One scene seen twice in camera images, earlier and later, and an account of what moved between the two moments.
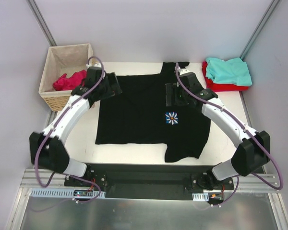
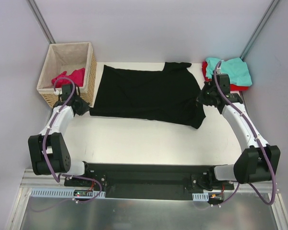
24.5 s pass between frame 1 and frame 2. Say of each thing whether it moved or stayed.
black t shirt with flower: moved
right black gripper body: moved
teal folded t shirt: stayed
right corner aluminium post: stayed
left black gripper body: moved
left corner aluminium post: stayed
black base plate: stayed
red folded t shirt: stayed
